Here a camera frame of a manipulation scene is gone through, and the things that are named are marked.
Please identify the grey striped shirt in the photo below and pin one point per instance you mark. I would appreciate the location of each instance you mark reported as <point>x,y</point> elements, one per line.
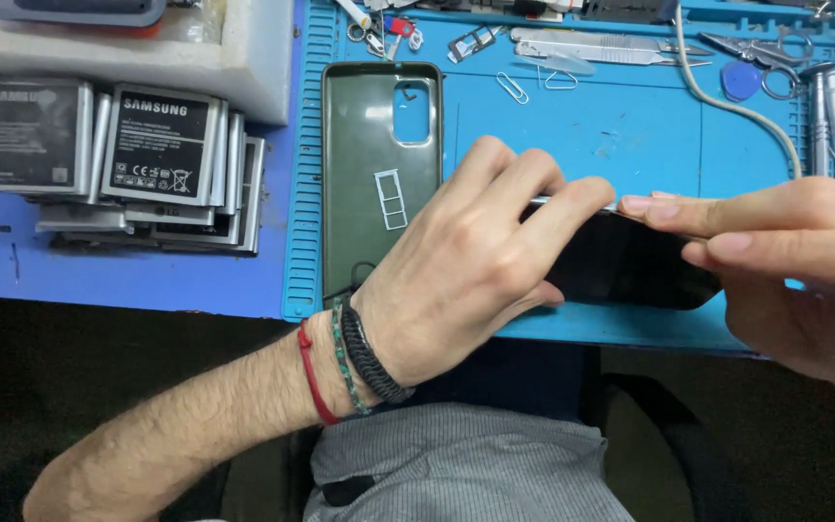
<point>461,464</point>

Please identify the person's right hand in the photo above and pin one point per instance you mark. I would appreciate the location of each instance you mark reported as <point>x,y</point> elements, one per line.
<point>809,290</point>

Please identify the person's left hand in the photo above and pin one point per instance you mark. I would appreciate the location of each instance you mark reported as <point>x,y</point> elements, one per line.
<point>454,283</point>

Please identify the black SIM card adapter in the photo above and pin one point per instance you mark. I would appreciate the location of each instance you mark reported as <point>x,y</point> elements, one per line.
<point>470,43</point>

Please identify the black smartphone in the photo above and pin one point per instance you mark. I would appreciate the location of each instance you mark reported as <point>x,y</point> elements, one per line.
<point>628,268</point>

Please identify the silver scissors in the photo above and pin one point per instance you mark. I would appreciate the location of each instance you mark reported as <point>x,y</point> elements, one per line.
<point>758,51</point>

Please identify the grey plastic tray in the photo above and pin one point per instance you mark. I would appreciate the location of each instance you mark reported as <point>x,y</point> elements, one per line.
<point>77,11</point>

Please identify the blue triangular opening pick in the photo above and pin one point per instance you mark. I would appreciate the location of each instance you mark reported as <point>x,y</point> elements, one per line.
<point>740,81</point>

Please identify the silver SIM tray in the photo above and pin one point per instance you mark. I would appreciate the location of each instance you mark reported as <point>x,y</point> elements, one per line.
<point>391,199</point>

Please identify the white foam block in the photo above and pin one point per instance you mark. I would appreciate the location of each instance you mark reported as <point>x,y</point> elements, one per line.
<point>243,58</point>

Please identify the black chair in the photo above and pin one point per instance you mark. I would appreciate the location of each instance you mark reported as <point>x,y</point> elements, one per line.
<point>686,449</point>

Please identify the blue silicone repair mat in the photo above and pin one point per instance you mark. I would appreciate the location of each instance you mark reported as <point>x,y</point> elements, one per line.
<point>606,130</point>

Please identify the dark green phone case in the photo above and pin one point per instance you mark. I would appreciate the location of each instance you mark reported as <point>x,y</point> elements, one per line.
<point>359,145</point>

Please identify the pile of phone batteries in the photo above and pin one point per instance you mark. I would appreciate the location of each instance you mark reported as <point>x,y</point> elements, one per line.
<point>160,145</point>

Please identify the silver paper clip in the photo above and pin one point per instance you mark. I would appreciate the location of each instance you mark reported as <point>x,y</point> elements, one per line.
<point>561,86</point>
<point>512,88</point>

